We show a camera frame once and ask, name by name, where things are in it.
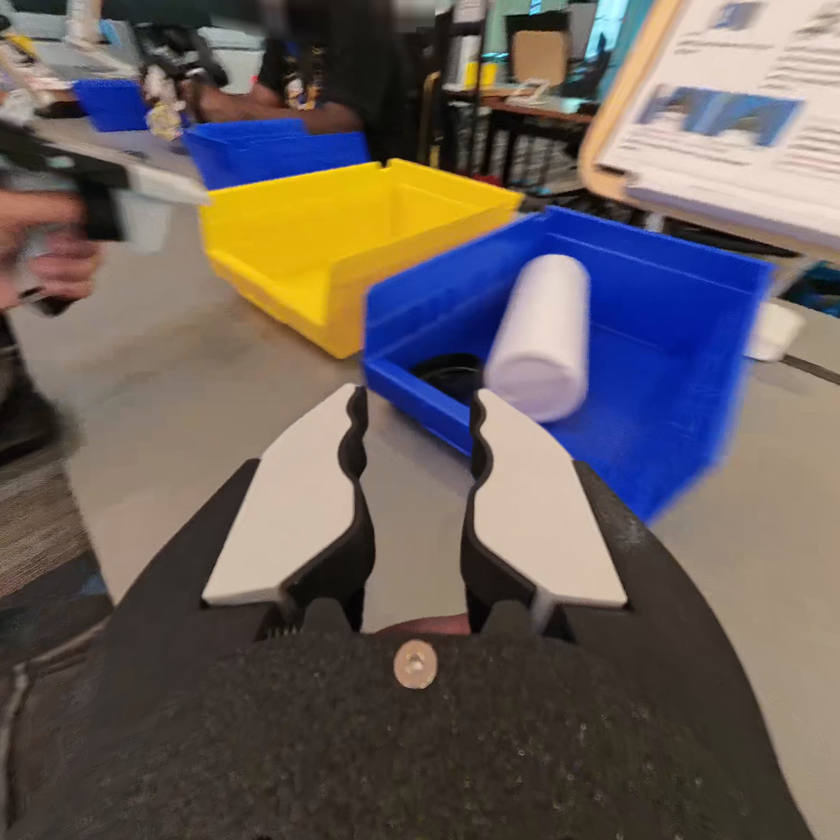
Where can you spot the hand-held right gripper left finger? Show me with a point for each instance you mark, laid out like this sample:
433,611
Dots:
289,525

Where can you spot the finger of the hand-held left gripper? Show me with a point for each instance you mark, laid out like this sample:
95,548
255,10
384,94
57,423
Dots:
164,190

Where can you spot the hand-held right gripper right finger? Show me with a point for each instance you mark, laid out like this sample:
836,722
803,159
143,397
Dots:
544,525

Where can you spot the yellow storage bin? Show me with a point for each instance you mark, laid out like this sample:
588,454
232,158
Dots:
295,262

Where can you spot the black bottle lid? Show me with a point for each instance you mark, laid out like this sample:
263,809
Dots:
446,374

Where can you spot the white plastic bottle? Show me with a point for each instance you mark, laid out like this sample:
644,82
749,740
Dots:
544,328

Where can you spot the person's left hand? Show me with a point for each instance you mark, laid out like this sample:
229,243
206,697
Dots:
59,262

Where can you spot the white stand base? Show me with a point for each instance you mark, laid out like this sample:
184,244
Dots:
774,328

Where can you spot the background wooden desk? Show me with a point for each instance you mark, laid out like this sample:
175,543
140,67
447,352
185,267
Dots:
538,108

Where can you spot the background wooden document stand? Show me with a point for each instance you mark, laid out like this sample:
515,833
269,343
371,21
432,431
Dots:
539,58

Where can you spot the instruction sheet on stand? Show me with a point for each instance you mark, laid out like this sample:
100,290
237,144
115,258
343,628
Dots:
604,131

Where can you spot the printed instruction sheet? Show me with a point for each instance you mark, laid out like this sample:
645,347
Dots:
722,98

